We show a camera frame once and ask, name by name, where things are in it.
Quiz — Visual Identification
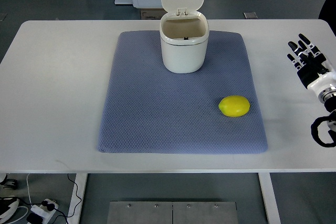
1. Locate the white right table leg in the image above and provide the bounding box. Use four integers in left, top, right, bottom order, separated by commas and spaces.
258, 173, 281, 224

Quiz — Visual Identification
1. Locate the black white sneaker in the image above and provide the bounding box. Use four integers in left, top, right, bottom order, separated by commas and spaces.
0, 197, 19, 223

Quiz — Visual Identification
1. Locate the person in black clothing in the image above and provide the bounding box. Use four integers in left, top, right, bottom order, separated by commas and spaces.
318, 0, 336, 34

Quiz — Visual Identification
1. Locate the white cable on floor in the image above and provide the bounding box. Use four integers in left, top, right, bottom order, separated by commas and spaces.
10, 173, 35, 223

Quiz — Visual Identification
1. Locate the white black shoe left edge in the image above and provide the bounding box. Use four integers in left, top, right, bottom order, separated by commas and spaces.
0, 173, 18, 190

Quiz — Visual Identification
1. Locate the black power cable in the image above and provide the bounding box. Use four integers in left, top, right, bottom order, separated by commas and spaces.
41, 173, 82, 224

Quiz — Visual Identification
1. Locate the yellow lemon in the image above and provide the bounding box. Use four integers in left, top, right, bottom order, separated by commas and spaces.
218, 95, 250, 117

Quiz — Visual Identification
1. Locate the white left table leg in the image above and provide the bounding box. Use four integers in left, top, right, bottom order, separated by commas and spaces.
67, 173, 88, 224

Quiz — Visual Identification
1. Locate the white trash bin open lid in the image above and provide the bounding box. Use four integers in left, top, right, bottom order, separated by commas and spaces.
160, 0, 209, 73

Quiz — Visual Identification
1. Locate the blue textured mat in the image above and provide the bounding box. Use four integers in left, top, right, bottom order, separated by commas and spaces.
97, 30, 268, 154

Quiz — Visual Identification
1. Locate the grey floor outlet plate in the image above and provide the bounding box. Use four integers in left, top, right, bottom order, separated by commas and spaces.
243, 12, 258, 19

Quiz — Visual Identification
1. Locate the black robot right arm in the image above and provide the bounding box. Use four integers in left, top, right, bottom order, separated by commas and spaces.
311, 87, 335, 148

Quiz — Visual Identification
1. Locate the white table leg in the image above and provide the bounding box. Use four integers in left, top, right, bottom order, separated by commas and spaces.
67, 173, 88, 224
258, 173, 281, 224

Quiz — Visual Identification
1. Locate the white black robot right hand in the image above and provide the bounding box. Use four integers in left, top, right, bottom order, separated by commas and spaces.
287, 34, 335, 103

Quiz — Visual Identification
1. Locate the cardboard box behind table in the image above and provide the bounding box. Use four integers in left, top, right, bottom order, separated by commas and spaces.
140, 8, 166, 20

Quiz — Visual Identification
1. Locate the white power strip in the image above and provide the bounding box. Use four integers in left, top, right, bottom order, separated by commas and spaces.
31, 199, 59, 223

